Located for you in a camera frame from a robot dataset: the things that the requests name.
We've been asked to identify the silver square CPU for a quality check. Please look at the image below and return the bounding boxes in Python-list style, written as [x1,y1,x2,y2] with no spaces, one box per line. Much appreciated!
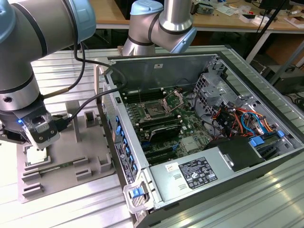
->
[25,146,52,165]

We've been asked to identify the black RAM slot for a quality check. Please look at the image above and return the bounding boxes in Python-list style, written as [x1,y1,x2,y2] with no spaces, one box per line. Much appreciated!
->
[138,120,182,131]
[124,94,166,103]
[135,114,181,123]
[123,87,164,96]

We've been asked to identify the CPU socket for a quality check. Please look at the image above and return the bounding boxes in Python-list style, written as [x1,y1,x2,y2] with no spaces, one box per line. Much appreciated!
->
[142,102,165,120]

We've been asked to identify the black expansion slot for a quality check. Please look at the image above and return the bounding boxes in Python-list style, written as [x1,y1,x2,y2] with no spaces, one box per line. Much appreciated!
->
[143,145,176,158]
[146,153,178,165]

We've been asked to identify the green RAM stick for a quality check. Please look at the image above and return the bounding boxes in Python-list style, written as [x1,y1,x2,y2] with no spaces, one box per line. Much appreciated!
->
[38,161,76,173]

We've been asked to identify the grey parts rack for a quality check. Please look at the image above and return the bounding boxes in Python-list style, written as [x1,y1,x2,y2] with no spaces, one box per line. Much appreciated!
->
[16,99,116,204]

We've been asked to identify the open PC case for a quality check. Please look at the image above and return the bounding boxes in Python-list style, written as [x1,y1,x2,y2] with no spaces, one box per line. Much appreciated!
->
[94,45,304,228]

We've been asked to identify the black expansion card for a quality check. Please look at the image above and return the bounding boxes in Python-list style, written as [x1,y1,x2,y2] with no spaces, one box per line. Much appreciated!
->
[148,124,181,143]

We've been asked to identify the metal socket cover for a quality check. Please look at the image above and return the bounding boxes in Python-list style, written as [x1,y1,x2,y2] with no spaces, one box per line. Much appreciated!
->
[161,91,188,113]

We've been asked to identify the silver power supply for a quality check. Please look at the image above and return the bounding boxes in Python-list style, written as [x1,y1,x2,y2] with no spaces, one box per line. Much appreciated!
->
[149,147,238,203]

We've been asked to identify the green motherboard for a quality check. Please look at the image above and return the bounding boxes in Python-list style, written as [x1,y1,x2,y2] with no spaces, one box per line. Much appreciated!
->
[118,85,214,165]

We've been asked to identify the silver chipset heatsink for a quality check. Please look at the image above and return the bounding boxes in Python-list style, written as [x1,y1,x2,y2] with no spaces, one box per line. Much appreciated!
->
[181,137,202,152]

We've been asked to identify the silver drive cage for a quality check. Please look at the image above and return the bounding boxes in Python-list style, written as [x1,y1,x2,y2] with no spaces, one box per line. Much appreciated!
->
[192,72,238,114]

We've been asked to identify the black plastic shroud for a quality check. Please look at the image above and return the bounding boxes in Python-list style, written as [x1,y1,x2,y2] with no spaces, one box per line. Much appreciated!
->
[204,136,266,173]

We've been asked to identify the grey electronic device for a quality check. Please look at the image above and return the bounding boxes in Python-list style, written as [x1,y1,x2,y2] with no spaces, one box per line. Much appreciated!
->
[196,1,216,14]

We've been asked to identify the white papers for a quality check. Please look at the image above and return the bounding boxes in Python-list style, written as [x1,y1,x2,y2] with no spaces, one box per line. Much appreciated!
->
[215,4,238,17]

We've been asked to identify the small white box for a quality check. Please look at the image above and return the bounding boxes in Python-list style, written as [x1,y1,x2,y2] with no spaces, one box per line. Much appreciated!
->
[239,13,265,26]

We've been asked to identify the long wooden desk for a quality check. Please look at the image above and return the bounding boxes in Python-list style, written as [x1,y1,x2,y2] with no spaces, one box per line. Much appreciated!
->
[95,0,304,33]

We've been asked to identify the brown cardboard box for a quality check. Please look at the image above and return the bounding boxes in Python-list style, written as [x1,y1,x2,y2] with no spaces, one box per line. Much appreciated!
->
[265,35,301,65]

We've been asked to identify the black box under desk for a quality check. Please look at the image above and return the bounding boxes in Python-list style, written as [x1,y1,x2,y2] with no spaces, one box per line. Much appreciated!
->
[270,67,304,95]

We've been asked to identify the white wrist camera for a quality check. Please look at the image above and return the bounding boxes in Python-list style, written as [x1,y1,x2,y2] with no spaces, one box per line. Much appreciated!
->
[23,114,60,152]

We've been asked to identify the thick black cable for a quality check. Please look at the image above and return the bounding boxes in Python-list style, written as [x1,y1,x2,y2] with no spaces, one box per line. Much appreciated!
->
[51,41,128,126]

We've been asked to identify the thin black cable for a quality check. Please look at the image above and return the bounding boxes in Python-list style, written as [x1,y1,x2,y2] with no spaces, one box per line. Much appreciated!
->
[42,41,84,98]

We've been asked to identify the grey case handle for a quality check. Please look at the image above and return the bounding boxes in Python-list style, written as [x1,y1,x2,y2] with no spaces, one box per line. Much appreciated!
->
[94,57,113,97]
[123,180,153,212]

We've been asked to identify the red orange wire bundle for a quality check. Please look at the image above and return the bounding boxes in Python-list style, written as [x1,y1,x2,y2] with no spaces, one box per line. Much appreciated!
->
[211,106,278,141]

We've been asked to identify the blue wire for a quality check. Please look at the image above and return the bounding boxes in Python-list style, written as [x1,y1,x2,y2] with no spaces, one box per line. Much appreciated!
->
[240,111,266,136]

